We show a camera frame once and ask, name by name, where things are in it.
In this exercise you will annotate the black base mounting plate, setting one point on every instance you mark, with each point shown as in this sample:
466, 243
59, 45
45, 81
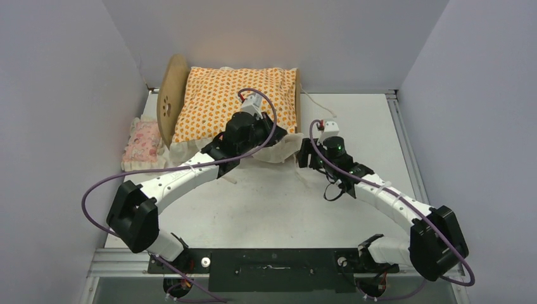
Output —
280, 270

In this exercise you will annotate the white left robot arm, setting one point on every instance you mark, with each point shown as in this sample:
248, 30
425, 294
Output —
134, 213

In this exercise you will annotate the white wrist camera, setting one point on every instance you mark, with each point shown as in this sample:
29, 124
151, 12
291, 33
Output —
327, 129
253, 105

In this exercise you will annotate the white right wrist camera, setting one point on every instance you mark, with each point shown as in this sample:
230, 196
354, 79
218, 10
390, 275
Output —
327, 129

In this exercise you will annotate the pink frilled small pillow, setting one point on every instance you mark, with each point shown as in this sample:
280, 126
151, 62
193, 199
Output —
145, 147

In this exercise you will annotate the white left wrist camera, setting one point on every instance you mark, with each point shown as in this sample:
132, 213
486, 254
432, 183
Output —
253, 105

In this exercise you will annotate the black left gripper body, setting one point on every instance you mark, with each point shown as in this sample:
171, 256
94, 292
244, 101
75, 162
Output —
261, 130

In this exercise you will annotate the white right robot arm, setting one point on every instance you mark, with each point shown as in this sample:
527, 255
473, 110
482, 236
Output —
434, 243

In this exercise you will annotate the orange patterned bed cushion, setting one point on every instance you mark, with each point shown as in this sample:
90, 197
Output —
213, 96

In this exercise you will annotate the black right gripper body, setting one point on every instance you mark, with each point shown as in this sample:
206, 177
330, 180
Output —
316, 161

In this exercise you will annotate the wooden pet bed frame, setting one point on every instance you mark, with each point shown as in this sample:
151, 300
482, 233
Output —
172, 92

